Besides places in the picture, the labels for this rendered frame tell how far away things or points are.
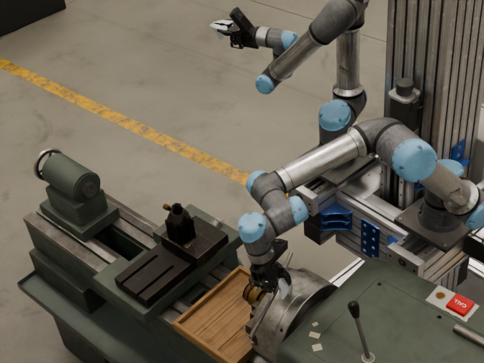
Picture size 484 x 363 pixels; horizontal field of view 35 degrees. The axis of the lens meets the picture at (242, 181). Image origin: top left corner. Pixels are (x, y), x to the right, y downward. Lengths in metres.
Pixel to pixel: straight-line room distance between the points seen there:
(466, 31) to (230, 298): 1.24
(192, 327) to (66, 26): 4.41
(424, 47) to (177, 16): 4.24
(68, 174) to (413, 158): 1.52
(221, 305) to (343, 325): 0.69
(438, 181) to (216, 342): 0.97
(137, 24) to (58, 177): 3.59
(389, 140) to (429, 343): 0.58
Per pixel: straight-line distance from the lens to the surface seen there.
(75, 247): 3.20
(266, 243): 2.05
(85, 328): 3.32
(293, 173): 2.14
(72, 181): 3.09
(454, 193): 2.37
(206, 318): 2.78
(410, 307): 2.30
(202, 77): 5.72
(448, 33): 2.50
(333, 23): 2.61
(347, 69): 2.83
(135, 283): 2.84
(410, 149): 2.12
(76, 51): 6.36
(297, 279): 2.40
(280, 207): 2.05
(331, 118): 2.79
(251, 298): 2.54
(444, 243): 2.63
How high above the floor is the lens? 3.00
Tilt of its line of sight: 40 degrees down
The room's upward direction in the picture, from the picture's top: 7 degrees counter-clockwise
